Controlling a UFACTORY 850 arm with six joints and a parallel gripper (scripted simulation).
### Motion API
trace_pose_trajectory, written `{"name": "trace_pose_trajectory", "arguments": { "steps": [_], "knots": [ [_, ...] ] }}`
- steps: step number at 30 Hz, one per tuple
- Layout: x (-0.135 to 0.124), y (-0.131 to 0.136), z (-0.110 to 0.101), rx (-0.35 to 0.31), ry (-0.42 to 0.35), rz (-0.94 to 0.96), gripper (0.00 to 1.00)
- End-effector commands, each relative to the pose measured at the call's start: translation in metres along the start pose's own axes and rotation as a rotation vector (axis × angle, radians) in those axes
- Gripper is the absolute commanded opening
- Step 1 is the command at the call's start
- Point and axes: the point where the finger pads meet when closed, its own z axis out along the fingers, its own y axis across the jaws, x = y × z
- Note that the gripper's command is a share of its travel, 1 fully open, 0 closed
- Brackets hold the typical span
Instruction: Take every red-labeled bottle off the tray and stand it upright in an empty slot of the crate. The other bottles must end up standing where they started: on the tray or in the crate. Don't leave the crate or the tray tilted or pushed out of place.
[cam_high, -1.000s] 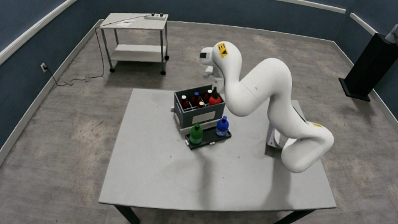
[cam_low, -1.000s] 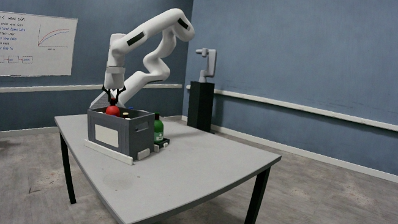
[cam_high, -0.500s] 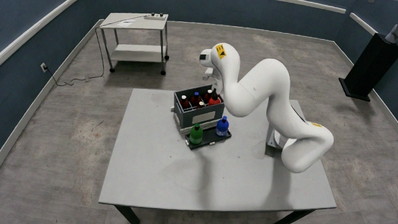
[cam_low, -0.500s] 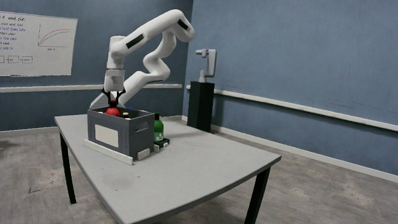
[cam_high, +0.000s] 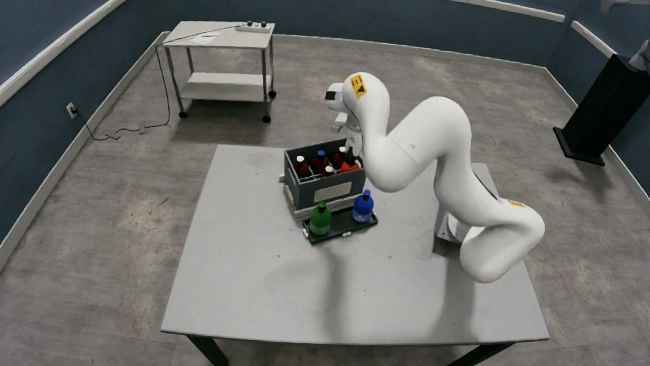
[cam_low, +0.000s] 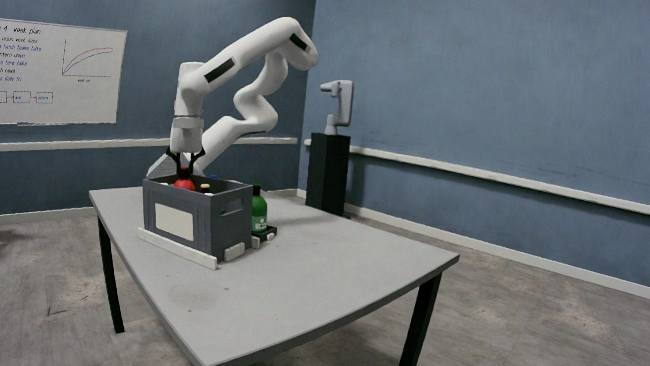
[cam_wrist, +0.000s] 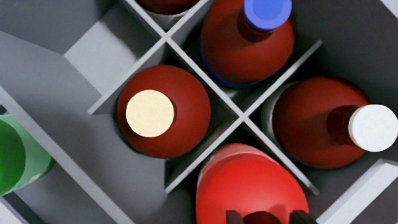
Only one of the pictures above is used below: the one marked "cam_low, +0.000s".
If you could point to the green bottle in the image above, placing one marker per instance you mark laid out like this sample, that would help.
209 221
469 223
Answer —
259 211

